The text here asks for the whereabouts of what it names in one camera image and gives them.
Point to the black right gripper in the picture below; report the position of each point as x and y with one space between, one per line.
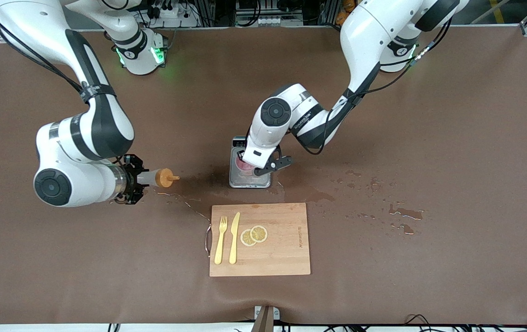
131 180

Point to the white squeeze bottle orange cap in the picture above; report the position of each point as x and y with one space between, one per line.
152 178

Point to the pink plastic cup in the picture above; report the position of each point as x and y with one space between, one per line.
243 166

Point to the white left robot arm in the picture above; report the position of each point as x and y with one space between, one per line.
365 37

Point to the steel digital kitchen scale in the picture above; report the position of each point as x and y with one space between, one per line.
249 183

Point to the lemon slice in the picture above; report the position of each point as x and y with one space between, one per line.
246 239
260 233

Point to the yellow plastic knife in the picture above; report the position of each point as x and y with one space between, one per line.
234 240

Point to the wooden cutting board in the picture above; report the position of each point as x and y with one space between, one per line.
282 249

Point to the yellow plastic fork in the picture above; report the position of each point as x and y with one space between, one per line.
219 244

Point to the grey socket strip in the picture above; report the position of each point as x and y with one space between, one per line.
272 20

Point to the white power strip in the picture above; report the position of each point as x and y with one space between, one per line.
176 18

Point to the orange packaged snacks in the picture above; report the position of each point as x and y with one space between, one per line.
344 16

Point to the metal bracket with post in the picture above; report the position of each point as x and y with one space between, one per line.
266 320

